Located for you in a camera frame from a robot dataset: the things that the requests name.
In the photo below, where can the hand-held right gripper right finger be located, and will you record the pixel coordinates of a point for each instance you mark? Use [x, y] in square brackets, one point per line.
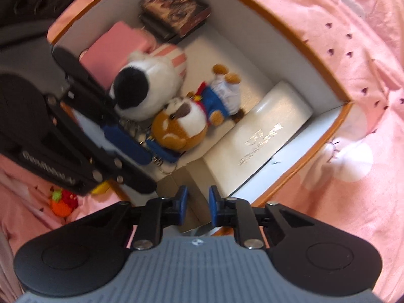
[214, 206]

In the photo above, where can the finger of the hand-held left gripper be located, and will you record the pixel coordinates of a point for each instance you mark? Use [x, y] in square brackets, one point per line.
[126, 143]
[126, 176]

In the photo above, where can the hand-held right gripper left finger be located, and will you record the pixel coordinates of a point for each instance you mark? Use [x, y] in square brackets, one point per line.
[183, 206]

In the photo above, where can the small brown cardboard box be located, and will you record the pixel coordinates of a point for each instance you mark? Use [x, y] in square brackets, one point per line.
[180, 176]

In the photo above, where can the brown dog plush blue outfit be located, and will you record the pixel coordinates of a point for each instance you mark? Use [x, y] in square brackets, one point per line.
[180, 123]

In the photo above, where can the white plush with striped hat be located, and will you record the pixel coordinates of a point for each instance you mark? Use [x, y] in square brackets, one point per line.
[151, 79]

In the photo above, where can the white glossy box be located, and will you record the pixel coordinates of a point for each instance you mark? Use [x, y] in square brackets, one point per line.
[262, 132]

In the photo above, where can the small pink box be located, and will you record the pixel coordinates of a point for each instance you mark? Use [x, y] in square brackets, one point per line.
[110, 47]

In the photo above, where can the dark photo card box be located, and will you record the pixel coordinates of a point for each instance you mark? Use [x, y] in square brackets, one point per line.
[157, 28]
[173, 6]

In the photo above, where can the orange cardboard box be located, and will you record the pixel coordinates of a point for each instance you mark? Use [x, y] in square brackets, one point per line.
[221, 53]

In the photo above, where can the yellow toy camera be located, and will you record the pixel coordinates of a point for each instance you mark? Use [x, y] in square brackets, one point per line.
[101, 188]

